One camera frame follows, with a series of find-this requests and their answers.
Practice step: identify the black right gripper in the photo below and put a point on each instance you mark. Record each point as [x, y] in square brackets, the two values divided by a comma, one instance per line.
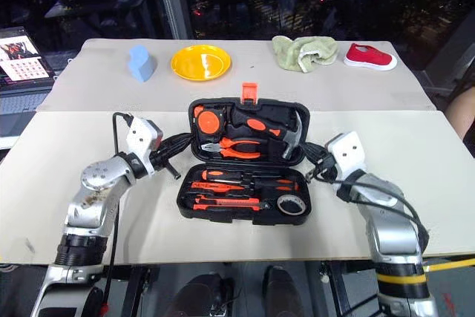
[323, 168]

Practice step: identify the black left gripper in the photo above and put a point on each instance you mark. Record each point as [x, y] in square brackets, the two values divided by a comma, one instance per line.
[163, 163]

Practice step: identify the orange black utility knife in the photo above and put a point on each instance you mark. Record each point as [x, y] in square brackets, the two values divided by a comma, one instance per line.
[226, 202]

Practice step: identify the black plastic tool case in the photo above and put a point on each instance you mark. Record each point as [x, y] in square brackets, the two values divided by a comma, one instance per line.
[245, 217]

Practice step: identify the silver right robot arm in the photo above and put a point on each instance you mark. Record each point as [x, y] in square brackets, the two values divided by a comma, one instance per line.
[393, 220]

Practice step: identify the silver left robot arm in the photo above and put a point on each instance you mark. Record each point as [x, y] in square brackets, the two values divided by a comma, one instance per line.
[96, 191]

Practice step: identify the orange black tape measure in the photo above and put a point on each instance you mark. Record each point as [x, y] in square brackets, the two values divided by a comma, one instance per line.
[208, 122]

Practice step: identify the black electrical tape roll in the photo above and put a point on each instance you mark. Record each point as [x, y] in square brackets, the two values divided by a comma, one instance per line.
[291, 205]

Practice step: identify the black orange claw hammer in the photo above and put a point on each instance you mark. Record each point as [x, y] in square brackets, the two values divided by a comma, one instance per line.
[259, 124]

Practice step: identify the yellow plastic plate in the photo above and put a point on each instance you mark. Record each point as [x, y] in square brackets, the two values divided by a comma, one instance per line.
[200, 62]

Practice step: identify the blue foam block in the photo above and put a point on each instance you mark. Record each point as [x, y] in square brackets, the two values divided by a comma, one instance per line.
[141, 64]

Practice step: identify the green white towel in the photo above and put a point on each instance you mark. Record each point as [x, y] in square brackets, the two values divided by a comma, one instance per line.
[304, 53]

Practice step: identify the red child shoe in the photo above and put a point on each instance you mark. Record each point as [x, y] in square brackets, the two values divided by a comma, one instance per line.
[369, 57]

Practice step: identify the dark rounded shape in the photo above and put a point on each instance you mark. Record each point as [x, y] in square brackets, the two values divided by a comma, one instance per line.
[284, 291]
[202, 294]

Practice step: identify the person at table edge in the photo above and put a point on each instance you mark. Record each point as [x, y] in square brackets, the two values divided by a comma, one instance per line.
[462, 109]

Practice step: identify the open laptop computer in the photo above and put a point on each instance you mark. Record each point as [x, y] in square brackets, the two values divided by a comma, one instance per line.
[20, 68]

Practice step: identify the red tape wrap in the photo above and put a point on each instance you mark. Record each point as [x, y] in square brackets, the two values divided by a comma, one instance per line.
[105, 307]

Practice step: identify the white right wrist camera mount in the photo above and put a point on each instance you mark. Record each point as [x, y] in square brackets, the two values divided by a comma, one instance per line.
[347, 153]

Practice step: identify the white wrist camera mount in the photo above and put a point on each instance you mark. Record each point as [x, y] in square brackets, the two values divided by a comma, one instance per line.
[143, 142]
[347, 153]

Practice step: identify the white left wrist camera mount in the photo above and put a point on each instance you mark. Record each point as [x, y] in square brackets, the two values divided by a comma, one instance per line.
[143, 142]

